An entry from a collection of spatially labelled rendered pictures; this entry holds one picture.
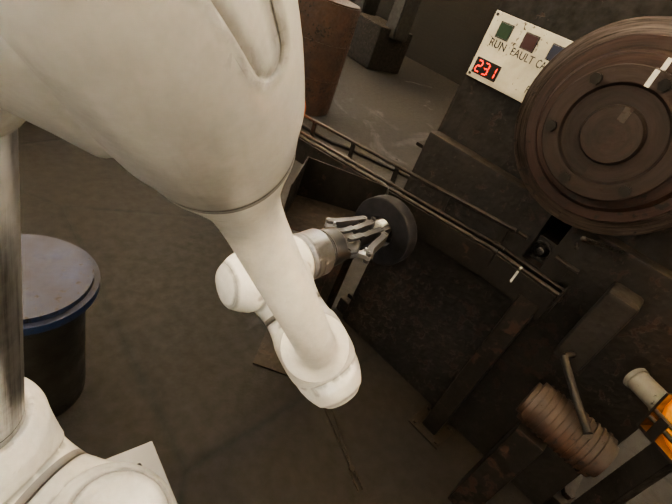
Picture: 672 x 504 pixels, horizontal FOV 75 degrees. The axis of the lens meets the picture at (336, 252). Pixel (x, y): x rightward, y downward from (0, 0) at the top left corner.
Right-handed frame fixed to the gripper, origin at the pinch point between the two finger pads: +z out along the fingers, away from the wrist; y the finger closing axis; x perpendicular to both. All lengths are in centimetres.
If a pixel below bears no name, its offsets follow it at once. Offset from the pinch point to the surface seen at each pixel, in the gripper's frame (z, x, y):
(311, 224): 9.1, -21.7, -26.8
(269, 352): 8, -80, -27
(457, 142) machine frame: 57, 3, -18
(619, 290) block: 45, -3, 44
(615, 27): 45, 46, 9
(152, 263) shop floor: -5, -80, -87
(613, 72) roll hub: 36, 39, 15
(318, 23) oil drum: 190, -20, -218
